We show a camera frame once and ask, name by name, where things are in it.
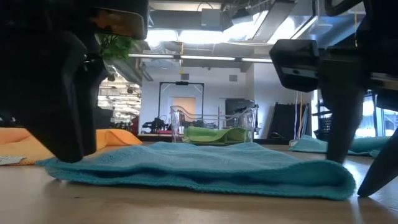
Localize clear plastic bin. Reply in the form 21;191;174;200
169;105;259;146

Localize aqua microfiber towel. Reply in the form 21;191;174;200
288;134;391;158

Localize artificial green leafy plant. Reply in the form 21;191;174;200
98;33;137;62

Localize black wire basket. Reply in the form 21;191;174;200
317;116;332;142

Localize orange microfiber towel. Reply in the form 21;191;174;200
0;126;144;166

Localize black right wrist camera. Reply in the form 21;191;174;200
269;39;322;93

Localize blue microfiber towel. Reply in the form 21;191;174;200
35;141;357;202

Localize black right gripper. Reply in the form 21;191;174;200
319;40;398;163

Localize green microfiber towel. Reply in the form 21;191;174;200
182;126;249;146

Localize yellow hanging cord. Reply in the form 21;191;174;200
353;11;358;47

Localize black gantry frame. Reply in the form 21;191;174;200
157;81;205;128

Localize long ceiling light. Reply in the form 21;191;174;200
129;53;274;63

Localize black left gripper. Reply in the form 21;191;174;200
0;0;149;164

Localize black cabinet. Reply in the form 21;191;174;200
225;98;256;127

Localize black folding screen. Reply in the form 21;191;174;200
267;102;312;141

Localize black aluminium table frame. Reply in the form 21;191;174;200
136;133;293;146

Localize tan door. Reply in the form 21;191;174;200
172;96;197;123

